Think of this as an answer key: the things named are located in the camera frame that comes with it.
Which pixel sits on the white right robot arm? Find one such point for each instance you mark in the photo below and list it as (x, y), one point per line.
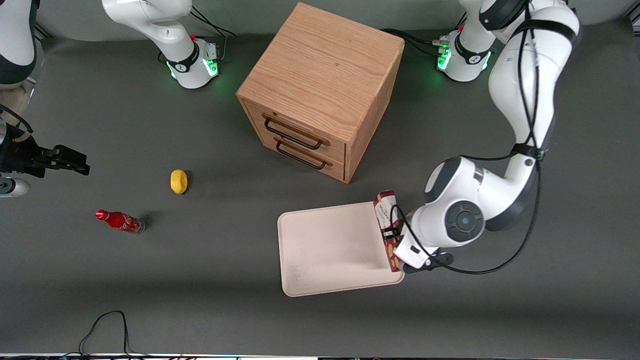
(150, 15)

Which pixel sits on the red tartan cookie box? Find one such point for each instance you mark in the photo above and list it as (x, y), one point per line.
(387, 210)

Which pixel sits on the yellow lemon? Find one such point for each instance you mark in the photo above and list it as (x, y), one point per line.
(178, 181)

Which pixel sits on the wooden drawer cabinet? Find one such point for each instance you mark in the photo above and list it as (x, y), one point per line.
(320, 70)

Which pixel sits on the wooden drawer front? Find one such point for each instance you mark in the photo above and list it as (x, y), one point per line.
(336, 170)
(330, 147)

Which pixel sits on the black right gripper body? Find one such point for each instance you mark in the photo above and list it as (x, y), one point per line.
(19, 153)

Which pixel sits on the red cola bottle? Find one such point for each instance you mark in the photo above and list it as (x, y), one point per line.
(120, 220)

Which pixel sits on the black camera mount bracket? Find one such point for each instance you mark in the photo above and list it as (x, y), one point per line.
(435, 261)

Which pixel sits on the white plastic tray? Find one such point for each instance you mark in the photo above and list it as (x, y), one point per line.
(330, 250)

